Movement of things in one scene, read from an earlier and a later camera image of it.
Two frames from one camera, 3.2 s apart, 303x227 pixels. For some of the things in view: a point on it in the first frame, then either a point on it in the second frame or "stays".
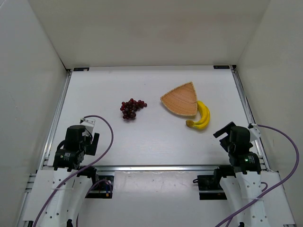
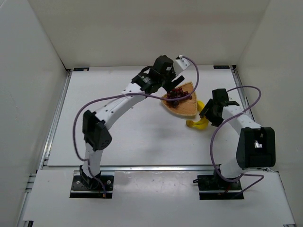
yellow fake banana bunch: (205, 120) stays
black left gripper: (93, 144) to (172, 83)
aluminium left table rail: (44, 155) stays
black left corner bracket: (81, 69) stays
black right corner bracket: (221, 67) stays
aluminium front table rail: (158, 168) stays
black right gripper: (224, 133) to (211, 113)
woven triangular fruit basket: (182, 100) stays
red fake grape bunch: (129, 109) to (177, 92)
